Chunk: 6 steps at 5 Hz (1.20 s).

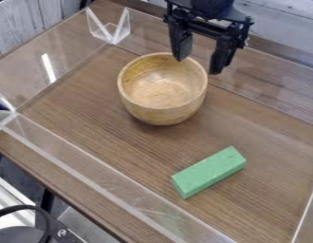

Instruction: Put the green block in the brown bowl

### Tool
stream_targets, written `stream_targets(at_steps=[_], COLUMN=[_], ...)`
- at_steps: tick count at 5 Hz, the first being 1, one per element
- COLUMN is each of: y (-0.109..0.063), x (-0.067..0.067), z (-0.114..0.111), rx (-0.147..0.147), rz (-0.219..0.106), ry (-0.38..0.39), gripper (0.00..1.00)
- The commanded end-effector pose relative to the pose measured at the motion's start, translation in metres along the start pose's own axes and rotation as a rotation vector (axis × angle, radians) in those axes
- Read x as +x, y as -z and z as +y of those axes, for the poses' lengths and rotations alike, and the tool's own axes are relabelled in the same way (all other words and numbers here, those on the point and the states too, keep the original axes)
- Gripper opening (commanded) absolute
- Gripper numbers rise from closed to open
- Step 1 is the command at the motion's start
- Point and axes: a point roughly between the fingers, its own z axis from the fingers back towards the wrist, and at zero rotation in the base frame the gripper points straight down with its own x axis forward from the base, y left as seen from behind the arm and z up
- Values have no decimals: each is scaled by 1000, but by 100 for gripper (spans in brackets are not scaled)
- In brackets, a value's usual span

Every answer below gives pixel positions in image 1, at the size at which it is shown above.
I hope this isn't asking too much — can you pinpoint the clear acrylic tray wall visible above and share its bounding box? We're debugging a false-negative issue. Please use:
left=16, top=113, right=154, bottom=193
left=0, top=0, right=313, bottom=243

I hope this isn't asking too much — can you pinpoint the black cable loop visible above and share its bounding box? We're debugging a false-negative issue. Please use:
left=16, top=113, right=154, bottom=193
left=0, top=204, right=53, bottom=243

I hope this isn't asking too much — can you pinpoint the brown wooden bowl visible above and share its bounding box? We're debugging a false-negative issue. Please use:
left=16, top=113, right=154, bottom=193
left=117, top=52, right=207, bottom=125

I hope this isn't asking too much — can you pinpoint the green rectangular block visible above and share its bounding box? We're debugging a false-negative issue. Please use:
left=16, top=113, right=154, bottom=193
left=171, top=146, right=247, bottom=198

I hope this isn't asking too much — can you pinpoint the black table leg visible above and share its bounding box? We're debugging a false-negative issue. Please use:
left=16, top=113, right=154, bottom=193
left=40, top=189, right=55, bottom=213

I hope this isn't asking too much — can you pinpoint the clear acrylic corner bracket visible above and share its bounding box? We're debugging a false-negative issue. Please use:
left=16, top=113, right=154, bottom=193
left=84, top=8, right=131, bottom=45

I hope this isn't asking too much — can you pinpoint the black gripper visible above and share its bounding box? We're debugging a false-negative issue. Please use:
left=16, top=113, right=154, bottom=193
left=163, top=0, right=254, bottom=75

